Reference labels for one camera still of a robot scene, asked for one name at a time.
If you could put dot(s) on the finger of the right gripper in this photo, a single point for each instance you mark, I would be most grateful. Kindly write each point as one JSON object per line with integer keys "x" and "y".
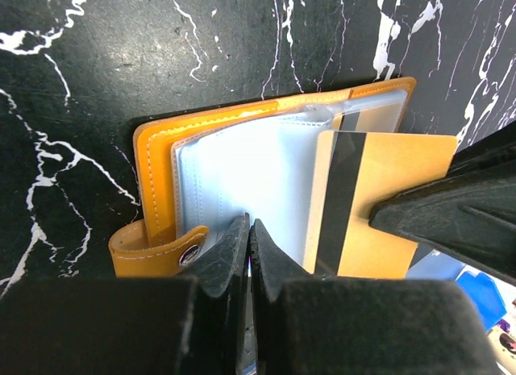
{"x": 469, "y": 214}

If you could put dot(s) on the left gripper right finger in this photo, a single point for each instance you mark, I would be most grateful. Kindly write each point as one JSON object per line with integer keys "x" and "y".
{"x": 344, "y": 325}

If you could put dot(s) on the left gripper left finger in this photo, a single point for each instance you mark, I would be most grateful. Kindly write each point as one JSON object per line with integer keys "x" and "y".
{"x": 193, "y": 323}

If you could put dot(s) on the gold card with magnetic stripe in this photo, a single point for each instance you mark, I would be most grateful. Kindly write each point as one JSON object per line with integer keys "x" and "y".
{"x": 353, "y": 171}

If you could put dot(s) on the orange leather card holder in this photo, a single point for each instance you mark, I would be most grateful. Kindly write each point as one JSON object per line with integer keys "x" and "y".
{"x": 198, "y": 172}

